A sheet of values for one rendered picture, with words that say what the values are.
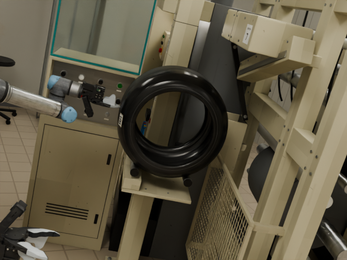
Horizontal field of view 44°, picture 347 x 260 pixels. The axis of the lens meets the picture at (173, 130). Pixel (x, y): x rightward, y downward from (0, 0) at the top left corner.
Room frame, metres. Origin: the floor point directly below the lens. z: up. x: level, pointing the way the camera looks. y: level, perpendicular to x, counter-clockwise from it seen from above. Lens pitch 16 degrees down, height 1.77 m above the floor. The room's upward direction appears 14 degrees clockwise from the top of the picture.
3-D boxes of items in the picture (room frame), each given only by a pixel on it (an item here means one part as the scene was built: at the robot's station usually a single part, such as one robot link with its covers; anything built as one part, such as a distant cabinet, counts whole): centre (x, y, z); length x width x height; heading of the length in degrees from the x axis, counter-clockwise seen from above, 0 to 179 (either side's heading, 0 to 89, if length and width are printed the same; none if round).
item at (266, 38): (2.14, -0.29, 1.71); 0.61 x 0.25 x 0.15; 9
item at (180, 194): (2.22, 0.03, 0.80); 0.37 x 0.36 x 0.02; 99
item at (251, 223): (2.04, -0.34, 0.65); 0.90 x 0.02 x 0.70; 9
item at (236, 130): (2.49, -0.32, 1.05); 0.20 x 0.15 x 0.30; 9
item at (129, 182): (2.20, 0.16, 0.83); 0.36 x 0.09 x 0.06; 9
